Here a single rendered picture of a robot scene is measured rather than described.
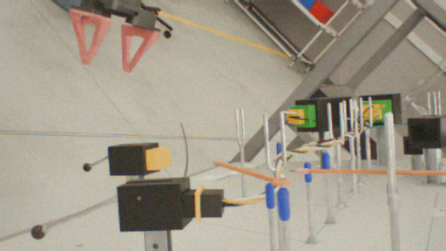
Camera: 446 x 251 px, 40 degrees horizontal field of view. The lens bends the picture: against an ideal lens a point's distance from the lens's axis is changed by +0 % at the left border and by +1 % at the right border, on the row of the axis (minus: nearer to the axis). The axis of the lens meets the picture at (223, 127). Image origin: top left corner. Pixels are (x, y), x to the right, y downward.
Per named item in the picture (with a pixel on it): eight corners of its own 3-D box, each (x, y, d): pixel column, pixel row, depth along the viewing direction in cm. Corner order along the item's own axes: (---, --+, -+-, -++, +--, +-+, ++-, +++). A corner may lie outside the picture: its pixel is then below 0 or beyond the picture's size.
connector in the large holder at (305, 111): (316, 126, 116) (314, 105, 115) (304, 127, 114) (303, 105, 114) (297, 126, 120) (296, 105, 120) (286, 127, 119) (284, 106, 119)
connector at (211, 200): (173, 211, 55) (172, 189, 55) (226, 210, 55) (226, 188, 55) (168, 218, 52) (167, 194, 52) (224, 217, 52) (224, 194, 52)
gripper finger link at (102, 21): (124, 73, 92) (138, 11, 91) (92, 67, 85) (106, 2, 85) (91, 64, 95) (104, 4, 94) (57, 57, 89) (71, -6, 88)
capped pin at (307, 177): (320, 243, 64) (315, 161, 64) (307, 244, 64) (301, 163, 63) (317, 240, 65) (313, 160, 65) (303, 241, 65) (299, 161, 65)
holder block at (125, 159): (95, 206, 96) (91, 145, 96) (164, 207, 91) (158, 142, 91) (77, 213, 92) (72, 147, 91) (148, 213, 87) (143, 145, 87)
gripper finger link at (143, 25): (151, 78, 98) (165, 20, 97) (123, 73, 92) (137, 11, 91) (118, 69, 101) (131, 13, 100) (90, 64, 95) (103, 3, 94)
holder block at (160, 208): (134, 221, 57) (131, 179, 56) (192, 220, 56) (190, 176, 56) (119, 232, 52) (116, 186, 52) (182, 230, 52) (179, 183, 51)
